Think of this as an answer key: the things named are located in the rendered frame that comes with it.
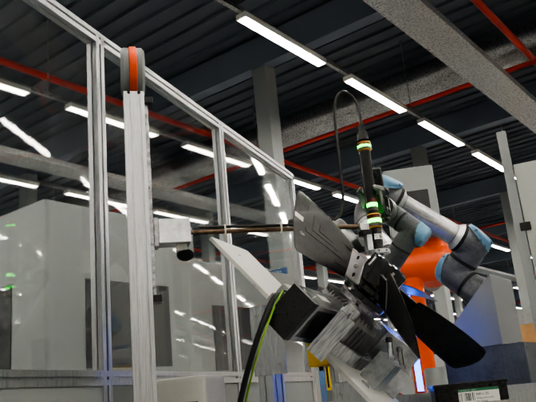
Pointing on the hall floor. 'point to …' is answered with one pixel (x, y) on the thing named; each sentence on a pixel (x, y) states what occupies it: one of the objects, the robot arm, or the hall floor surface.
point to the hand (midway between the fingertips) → (367, 187)
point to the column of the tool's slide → (139, 250)
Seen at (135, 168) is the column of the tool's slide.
